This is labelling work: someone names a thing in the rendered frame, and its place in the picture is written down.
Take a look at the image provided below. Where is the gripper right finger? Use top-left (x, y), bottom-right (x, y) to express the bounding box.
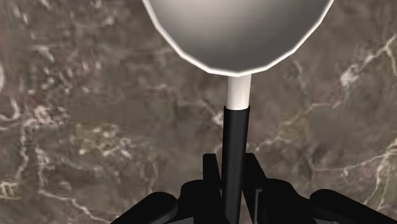
top-left (242, 152), bottom-right (397, 224)

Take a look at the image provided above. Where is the grey pan with black handle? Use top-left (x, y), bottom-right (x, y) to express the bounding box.
top-left (141, 0), bottom-right (335, 224)

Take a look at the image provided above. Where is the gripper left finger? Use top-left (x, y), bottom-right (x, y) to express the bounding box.
top-left (110, 153), bottom-right (230, 224)

